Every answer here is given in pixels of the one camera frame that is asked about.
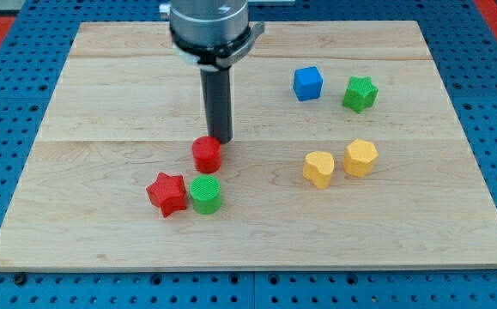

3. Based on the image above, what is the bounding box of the green star block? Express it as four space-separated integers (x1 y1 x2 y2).
342 76 379 113

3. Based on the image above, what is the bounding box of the black clamp ring mount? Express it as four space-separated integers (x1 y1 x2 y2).
170 21 264 71

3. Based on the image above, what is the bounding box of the blue cube block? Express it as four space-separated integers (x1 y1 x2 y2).
293 66 324 101

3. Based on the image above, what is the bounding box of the red cylinder block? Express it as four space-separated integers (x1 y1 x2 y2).
191 136 221 174

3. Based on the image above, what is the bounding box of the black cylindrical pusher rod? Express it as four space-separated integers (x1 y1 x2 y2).
200 69 233 144

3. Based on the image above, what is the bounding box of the red star block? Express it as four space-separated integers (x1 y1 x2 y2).
146 172 187 217

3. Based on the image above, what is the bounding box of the green cylinder block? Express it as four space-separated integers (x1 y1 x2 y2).
190 175 221 215

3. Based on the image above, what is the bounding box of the yellow heart block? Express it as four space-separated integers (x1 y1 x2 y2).
302 151 335 189

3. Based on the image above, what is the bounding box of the yellow hexagon block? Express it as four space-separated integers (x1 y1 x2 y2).
342 139 379 178

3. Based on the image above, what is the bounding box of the light wooden board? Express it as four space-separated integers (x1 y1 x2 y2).
0 21 497 273

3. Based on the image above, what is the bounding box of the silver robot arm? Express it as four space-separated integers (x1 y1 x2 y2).
159 0 265 144

